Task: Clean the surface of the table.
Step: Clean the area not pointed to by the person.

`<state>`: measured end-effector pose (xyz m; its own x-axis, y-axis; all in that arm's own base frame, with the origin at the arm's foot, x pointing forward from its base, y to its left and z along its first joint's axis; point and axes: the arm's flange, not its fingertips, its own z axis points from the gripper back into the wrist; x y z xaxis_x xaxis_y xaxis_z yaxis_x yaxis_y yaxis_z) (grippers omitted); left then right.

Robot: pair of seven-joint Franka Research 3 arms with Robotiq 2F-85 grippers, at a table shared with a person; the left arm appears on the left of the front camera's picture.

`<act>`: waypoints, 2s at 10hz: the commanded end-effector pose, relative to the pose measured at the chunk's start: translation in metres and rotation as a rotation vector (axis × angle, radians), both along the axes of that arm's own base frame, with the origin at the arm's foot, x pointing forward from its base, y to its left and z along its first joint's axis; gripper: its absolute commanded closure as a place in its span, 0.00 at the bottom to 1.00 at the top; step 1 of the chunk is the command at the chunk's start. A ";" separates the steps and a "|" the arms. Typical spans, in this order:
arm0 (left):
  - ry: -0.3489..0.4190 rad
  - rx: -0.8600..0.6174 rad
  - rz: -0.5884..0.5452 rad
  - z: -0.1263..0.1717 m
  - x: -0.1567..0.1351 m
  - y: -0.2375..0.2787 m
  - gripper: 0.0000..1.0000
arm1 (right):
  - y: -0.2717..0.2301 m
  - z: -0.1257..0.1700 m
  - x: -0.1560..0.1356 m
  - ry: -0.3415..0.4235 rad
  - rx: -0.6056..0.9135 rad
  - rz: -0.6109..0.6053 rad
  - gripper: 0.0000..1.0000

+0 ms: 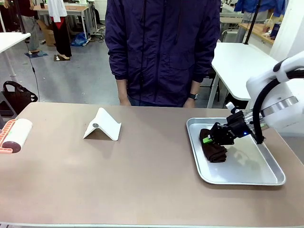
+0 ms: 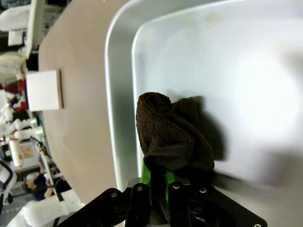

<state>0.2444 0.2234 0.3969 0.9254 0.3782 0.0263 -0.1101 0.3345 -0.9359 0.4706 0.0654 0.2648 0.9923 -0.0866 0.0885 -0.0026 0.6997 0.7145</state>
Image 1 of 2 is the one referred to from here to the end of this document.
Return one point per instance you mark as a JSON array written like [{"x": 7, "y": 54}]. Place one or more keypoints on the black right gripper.
[{"x": 238, "y": 124}]

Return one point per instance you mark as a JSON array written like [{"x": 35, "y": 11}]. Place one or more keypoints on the dark brown cloth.
[{"x": 213, "y": 152}]

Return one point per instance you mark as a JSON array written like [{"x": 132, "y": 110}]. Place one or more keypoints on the pink white lint roller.
[{"x": 20, "y": 133}]

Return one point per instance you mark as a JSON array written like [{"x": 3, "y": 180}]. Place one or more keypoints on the person's right forearm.
[{"x": 122, "y": 85}]

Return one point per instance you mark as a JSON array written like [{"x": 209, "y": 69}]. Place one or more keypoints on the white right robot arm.
[{"x": 278, "y": 95}]

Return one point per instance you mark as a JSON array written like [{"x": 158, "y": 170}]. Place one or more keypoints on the person's left forearm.
[{"x": 196, "y": 88}]

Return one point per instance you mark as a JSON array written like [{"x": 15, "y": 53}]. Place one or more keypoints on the person's left hand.
[{"x": 190, "y": 103}]

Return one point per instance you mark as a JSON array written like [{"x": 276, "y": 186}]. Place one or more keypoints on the person's right hand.
[{"x": 124, "y": 98}]

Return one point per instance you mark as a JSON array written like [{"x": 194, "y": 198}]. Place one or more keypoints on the silver metal tray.
[{"x": 249, "y": 164}]

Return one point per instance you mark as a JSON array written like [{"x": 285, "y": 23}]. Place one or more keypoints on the black wristwatch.
[{"x": 194, "y": 96}]

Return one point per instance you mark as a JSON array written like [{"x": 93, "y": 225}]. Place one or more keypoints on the white table with metal legs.
[{"x": 237, "y": 66}]

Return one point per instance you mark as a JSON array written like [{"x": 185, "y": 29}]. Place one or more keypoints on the person in purple jacket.
[{"x": 164, "y": 47}]

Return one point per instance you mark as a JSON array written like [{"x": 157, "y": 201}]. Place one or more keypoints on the wooden counter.
[{"x": 259, "y": 33}]

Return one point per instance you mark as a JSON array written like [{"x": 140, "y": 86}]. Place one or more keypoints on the black pole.
[{"x": 251, "y": 21}]

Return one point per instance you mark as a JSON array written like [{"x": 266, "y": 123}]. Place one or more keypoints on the plastic drink cup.
[{"x": 267, "y": 26}]

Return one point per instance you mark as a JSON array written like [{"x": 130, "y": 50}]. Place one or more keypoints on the white folded roller stand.
[{"x": 104, "y": 128}]

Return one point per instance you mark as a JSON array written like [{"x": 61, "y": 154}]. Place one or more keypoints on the dark blue can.
[{"x": 275, "y": 29}]

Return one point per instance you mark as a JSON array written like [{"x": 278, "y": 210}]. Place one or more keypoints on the hanging blue garment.
[{"x": 259, "y": 6}]

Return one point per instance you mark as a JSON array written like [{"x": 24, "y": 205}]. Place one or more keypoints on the blue plastic bag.
[{"x": 79, "y": 39}]

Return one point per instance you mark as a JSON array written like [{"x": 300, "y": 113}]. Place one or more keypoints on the figure in black trousers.
[{"x": 61, "y": 31}]

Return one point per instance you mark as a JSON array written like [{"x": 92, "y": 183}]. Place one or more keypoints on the cardboard box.
[{"x": 48, "y": 33}]

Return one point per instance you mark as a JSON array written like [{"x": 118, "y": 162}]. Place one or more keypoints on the blue floor mat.
[{"x": 36, "y": 54}]

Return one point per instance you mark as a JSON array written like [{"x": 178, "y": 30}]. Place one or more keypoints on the black bag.
[{"x": 19, "y": 95}]

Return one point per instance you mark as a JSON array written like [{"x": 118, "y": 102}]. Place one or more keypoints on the person in grey trousers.
[{"x": 29, "y": 26}]

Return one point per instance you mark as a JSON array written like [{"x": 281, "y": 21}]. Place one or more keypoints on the white table with white leg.
[{"x": 9, "y": 40}]

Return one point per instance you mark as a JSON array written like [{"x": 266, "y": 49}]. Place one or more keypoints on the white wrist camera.
[{"x": 232, "y": 107}]

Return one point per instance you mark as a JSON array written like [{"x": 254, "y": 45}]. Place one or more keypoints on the wooden desk with grey frame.
[{"x": 76, "y": 9}]

